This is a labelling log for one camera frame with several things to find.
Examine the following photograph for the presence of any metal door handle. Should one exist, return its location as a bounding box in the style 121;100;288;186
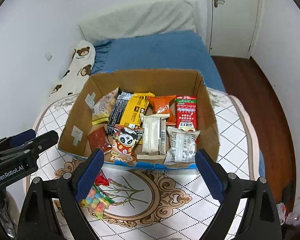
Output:
213;0;225;8

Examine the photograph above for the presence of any small red snack packet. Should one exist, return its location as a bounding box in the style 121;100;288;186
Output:
94;170;109;186

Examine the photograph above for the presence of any grey pillow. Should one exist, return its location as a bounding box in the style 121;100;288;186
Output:
79;0;200;43

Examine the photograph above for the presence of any red white sauce packet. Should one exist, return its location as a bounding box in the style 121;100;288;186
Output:
175;96;197;132

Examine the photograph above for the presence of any yellow black snack packet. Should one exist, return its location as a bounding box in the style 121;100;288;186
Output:
120;92;155;128

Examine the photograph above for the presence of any beige biscuit packet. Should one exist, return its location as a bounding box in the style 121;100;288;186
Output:
92;87;119;125

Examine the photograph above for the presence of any panda snack packet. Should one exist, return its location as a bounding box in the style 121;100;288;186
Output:
110;125;144;166

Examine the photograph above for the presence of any white bread packet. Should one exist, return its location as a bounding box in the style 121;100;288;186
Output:
164;127;200;165

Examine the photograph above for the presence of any bear print pillow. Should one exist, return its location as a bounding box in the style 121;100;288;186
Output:
50;40;96;100

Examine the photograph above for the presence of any blue bed sheet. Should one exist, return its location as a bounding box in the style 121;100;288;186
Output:
91;30;225;92

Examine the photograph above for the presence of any colourful candy bag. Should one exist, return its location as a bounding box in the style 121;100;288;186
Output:
79;184;115;219

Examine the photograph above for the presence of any dark red snack packet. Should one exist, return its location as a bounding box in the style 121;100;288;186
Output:
88;126;112;154

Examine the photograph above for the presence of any white floral quilt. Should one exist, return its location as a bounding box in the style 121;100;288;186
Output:
22;87;261;240

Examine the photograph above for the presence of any black snack bar packet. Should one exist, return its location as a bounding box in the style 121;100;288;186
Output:
106;89;133;136

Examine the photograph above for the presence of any orange snack packet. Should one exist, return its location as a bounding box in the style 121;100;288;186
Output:
147;95;176;126

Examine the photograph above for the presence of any white wafer packet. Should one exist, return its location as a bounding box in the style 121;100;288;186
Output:
141;114;170;155

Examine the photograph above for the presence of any white door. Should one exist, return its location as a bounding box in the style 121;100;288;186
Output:
206;0;262;59

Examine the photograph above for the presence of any cardboard milk box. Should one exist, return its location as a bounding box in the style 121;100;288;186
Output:
58;69;219;170

